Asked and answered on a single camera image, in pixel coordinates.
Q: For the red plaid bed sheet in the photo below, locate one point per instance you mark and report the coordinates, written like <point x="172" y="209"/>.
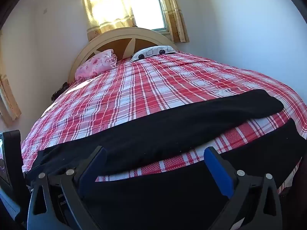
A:
<point x="144" y="88"/>

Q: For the wide yellow curtain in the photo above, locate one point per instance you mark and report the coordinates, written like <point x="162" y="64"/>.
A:
<point x="105" y="7"/>

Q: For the cream wooden headboard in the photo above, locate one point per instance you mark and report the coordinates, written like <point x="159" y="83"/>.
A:
<point x="120" y="37"/>

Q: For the pink floral pillow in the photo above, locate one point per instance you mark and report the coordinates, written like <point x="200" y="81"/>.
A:
<point x="96" y="63"/>

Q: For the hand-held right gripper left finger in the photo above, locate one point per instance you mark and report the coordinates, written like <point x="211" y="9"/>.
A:
<point x="94" y="170"/>

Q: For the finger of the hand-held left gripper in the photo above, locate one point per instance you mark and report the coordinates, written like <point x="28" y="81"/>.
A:
<point x="14" y="153"/>

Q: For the dark cloth beside bed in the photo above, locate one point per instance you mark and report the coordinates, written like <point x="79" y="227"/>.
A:
<point x="58" y="91"/>

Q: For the black and white pillow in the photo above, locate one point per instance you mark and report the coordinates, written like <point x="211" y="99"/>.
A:
<point x="153" y="52"/>

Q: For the black pants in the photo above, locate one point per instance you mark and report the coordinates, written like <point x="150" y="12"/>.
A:
<point x="148" y="134"/>

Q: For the window behind headboard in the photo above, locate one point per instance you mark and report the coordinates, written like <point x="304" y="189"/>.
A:
<point x="147" y="8"/>

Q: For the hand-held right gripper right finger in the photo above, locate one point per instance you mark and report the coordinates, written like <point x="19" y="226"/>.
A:
<point x="218" y="172"/>

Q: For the yellow side window curtain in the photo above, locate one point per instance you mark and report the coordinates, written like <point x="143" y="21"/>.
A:
<point x="8" y="100"/>

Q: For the narrow yellow curtain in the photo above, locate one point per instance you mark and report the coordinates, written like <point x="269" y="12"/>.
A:
<point x="174" y="12"/>

